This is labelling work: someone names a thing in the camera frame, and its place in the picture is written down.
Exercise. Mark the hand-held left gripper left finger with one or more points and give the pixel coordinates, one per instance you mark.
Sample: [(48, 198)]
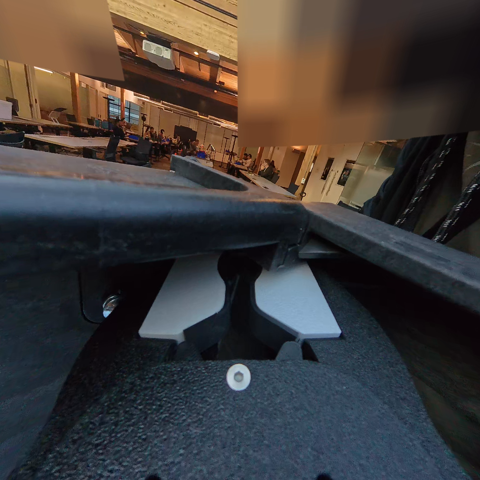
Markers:
[(182, 300)]

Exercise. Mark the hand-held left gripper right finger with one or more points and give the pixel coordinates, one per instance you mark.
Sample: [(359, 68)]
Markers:
[(296, 303)]

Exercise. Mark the grey desk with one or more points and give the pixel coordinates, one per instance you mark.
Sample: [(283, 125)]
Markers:
[(270, 184)]

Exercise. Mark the long white desk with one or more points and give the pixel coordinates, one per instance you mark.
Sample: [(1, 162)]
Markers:
[(75, 141)]

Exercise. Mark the wooden desk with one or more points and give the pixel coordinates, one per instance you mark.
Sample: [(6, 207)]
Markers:
[(33, 123)]

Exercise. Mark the black equipment case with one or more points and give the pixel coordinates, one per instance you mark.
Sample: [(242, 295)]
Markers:
[(150, 217)]

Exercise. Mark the blue chair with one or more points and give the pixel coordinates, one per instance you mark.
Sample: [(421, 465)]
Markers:
[(293, 188)]

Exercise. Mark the pale double door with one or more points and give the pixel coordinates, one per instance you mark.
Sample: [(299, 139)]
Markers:
[(328, 183)]

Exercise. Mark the black office chair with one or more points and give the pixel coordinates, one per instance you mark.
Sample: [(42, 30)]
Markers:
[(138, 152)]

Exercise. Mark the black floor stand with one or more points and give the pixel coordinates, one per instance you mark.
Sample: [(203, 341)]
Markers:
[(233, 150)]

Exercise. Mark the black display screen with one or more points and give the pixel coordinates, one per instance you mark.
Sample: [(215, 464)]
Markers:
[(185, 133)]

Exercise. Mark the white ceiling projector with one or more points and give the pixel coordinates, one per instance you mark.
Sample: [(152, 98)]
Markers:
[(159, 54)]

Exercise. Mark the white ceiling device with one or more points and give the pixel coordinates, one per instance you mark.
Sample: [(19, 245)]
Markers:
[(213, 55)]

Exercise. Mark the black computer monitor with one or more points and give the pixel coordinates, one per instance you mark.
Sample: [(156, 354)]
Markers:
[(12, 105)]

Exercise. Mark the dark wall poster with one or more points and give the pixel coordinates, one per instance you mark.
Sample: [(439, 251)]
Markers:
[(327, 168), (344, 177)]

